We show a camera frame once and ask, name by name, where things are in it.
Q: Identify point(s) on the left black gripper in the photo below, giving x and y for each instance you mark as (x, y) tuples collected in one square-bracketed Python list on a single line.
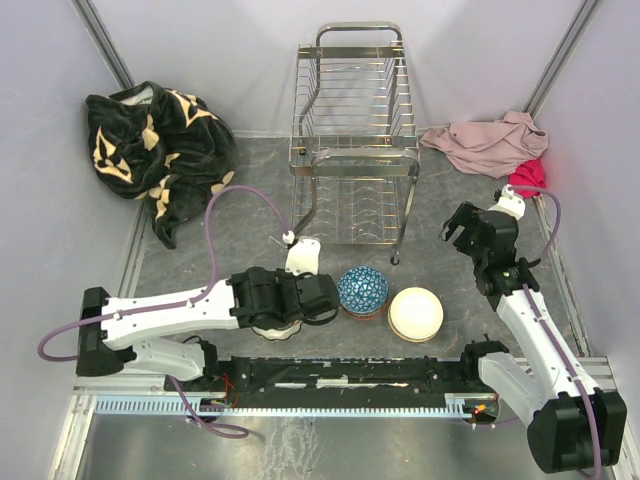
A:
[(289, 276)]

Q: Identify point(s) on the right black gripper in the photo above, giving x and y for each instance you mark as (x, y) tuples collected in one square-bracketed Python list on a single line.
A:
[(461, 217)]

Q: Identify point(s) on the plain white bowl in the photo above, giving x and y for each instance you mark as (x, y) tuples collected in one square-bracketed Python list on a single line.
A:
[(416, 305)]

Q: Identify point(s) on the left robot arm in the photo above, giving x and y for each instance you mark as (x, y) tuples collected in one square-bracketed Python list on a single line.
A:
[(119, 333)]

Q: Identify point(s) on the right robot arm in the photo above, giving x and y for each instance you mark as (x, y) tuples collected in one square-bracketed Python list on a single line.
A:
[(571, 422)]

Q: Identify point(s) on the stainless steel dish rack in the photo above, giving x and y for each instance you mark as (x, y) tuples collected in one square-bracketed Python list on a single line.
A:
[(353, 149)]

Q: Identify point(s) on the blue triangle patterned bowl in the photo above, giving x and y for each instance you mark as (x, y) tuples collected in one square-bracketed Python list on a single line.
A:
[(363, 289)]

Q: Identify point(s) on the white scalloped bowl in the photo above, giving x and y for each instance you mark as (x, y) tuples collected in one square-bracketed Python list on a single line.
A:
[(279, 334)]

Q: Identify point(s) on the dusty pink cloth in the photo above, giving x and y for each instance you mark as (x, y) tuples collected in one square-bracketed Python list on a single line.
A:
[(492, 148)]

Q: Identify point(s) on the magenta cloth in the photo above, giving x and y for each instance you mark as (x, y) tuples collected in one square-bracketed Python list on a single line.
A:
[(529, 178)]

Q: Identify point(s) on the yellow floral bowl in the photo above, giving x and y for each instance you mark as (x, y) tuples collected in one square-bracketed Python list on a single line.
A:
[(415, 333)]

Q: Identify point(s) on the black and cream blanket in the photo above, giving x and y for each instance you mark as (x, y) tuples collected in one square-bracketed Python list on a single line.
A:
[(162, 147)]

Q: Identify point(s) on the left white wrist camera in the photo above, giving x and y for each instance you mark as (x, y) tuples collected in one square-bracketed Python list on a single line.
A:
[(303, 254)]

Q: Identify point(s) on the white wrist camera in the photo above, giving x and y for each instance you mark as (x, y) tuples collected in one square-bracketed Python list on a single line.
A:
[(508, 201), (303, 254)]

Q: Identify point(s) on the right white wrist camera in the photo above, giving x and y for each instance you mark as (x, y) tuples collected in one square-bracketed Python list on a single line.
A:
[(508, 201)]

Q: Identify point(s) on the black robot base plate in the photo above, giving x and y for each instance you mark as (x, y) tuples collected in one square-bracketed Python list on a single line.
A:
[(240, 375)]

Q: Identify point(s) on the light blue cable duct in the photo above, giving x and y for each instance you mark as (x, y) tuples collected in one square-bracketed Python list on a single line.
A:
[(303, 402)]

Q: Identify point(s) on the aluminium frame rail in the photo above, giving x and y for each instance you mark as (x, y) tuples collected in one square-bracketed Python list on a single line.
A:
[(135, 382)]

